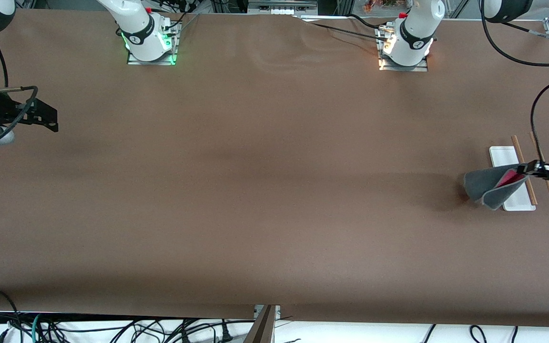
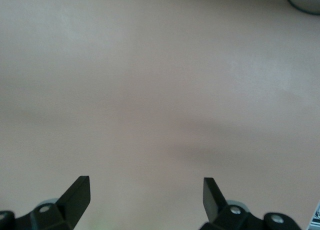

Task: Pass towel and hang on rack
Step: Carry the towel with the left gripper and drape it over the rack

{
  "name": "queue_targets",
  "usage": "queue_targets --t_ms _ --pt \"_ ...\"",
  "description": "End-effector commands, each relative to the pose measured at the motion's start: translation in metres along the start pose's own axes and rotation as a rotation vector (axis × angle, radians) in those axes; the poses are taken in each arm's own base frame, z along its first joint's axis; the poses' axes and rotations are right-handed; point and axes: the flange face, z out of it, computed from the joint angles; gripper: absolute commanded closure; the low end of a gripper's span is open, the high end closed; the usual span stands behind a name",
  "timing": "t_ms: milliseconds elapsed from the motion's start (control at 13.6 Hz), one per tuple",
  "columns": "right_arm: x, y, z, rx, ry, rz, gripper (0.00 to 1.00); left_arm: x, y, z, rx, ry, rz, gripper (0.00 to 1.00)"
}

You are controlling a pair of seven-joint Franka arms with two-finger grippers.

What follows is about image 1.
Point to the grey and pink towel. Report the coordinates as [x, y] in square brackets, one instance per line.
[486, 186]

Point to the metal frame post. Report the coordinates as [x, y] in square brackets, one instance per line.
[262, 326]

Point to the black power plug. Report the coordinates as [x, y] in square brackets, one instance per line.
[226, 333]

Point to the white power strip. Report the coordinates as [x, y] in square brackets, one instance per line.
[281, 9]

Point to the brown table cover sheet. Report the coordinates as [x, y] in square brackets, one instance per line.
[274, 190]

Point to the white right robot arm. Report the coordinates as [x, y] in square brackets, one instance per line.
[141, 38]

